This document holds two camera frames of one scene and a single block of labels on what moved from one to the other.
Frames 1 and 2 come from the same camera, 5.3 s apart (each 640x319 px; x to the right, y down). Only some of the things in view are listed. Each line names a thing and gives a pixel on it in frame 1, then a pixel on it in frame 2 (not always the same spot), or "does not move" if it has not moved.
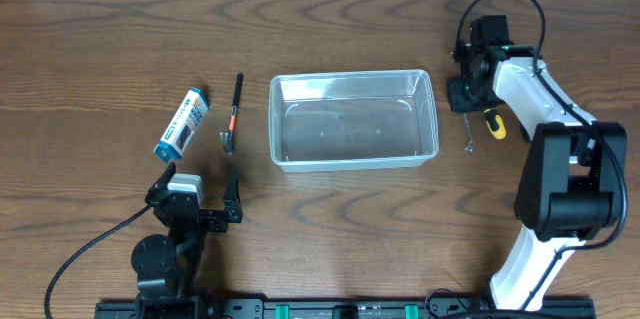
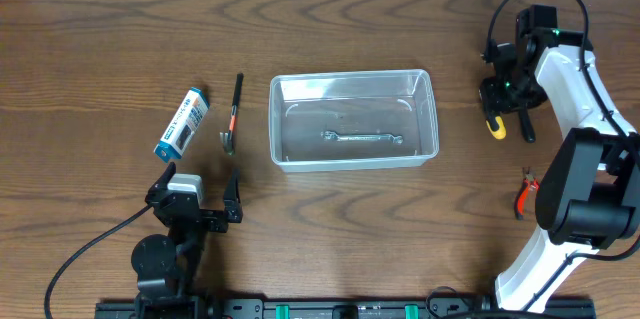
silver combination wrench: (469, 145) → (328, 135)
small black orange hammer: (227, 138) does not move
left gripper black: (231, 210) does not move
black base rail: (191, 306) does not move
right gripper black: (459, 104) → (490, 92)
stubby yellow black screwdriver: (495, 123) does not move
